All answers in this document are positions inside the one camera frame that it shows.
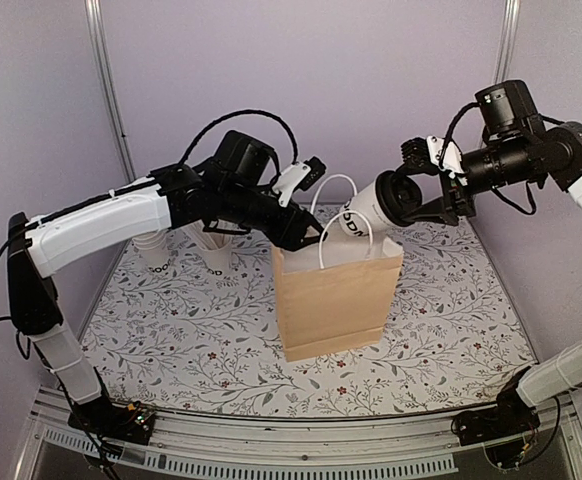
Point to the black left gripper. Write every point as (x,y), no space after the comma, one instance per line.
(289,233)

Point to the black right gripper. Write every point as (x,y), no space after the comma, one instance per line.
(444,208)

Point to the black cup lid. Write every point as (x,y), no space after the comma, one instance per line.
(398,196)

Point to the white paper coffee cup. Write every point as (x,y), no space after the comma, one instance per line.
(363,213)

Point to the brown paper bag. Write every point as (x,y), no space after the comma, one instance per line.
(335,295)

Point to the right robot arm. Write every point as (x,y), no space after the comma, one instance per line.
(438,183)

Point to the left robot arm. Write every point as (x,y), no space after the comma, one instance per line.
(241,187)

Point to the stack of white paper cups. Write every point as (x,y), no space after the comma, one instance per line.
(154,251)

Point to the floral tablecloth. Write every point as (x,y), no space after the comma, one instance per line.
(256,342)

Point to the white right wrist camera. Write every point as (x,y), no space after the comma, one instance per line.
(430,148)

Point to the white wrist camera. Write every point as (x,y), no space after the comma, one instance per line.
(430,148)
(297,176)

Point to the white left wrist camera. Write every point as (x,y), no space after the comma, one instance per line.
(297,176)

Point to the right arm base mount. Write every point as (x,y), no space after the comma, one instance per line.
(510,416)

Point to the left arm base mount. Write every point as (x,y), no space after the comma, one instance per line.
(101,419)

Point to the left aluminium frame post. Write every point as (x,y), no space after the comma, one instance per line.
(96,28)

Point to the aluminium front rail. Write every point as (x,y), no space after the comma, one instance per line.
(192,444)

